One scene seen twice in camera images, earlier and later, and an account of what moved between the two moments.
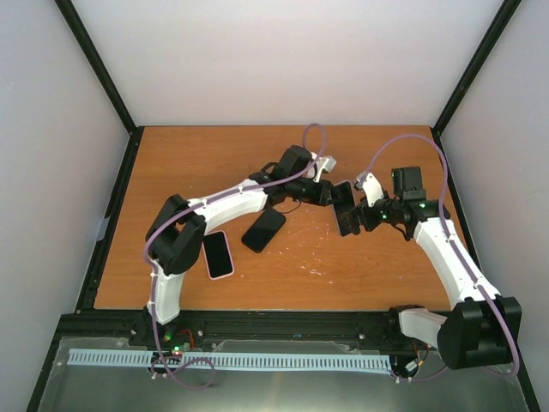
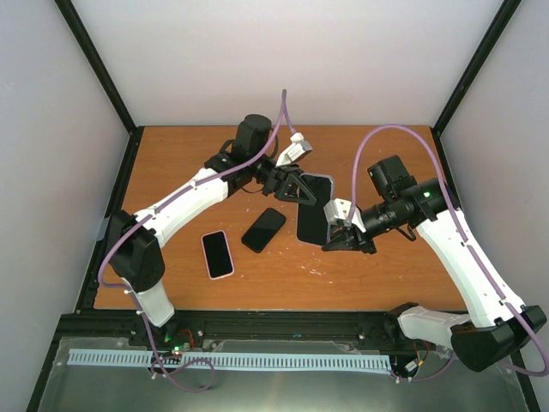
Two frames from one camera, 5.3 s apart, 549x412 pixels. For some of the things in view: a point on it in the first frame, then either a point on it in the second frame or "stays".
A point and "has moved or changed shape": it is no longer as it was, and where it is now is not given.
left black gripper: x=320 y=195 to x=278 y=176
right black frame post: x=500 y=22 stays
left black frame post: x=99 y=66 stays
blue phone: x=342 y=200 has moved or changed shape
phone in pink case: x=217 y=255 stays
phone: x=263 y=229 stays
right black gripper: x=370 y=224 to x=349 y=240
